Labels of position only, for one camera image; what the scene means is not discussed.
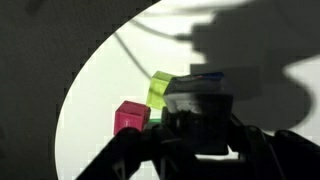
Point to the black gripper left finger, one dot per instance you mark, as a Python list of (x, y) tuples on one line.
[(133, 153)]

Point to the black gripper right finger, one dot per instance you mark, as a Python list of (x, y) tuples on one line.
[(280, 156)]

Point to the magenta toy block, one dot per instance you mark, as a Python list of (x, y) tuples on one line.
[(130, 116)]

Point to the yellow-green toy block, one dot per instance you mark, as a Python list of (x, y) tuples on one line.
[(157, 91)]

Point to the blue toy block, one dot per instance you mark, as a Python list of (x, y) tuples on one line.
[(208, 74)]

